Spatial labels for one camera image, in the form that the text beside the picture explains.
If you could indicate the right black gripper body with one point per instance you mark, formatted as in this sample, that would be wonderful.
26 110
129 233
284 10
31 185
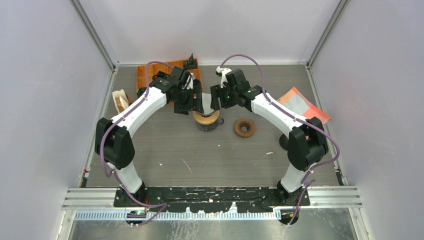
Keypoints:
227 96

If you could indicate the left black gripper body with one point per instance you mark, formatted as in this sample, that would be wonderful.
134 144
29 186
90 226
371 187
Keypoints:
185 102

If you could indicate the white paper coffee filter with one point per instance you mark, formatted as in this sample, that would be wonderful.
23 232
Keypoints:
206 104

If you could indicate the grey glass server jug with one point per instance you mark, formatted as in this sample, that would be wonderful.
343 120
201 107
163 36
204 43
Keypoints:
212 126

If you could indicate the black round base disc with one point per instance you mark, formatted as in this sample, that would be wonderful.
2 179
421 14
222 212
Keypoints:
284 142

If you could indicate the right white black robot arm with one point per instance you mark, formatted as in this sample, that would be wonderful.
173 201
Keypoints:
305 143

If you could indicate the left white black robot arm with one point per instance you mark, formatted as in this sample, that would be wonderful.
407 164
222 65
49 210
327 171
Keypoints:
114 137

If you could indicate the orange filter holder box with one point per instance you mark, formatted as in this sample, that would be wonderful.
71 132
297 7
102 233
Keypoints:
123 102

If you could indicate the orange wooden compartment tray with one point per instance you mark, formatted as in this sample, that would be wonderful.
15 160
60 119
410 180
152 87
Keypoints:
149 74

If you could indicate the rolled black tie back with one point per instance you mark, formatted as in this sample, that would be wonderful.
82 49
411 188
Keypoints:
190 63

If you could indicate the orange grey folded cloth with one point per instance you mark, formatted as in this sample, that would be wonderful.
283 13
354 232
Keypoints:
298 103

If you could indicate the stack of paper filters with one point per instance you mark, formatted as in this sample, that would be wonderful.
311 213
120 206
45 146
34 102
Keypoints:
122 102

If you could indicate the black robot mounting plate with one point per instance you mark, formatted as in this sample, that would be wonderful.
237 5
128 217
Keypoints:
219 199

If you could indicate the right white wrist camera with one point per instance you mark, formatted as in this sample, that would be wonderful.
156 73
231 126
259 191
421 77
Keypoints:
221 72

